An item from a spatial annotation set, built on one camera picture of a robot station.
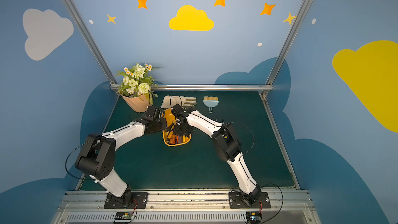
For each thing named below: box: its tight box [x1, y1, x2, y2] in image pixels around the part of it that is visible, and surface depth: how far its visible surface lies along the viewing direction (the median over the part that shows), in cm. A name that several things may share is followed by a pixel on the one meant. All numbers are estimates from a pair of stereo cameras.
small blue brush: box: [203, 95, 220, 114], surface depth 120 cm
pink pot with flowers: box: [115, 63, 161, 113], surface depth 91 cm
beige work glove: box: [160, 95, 197, 109], surface depth 118 cm
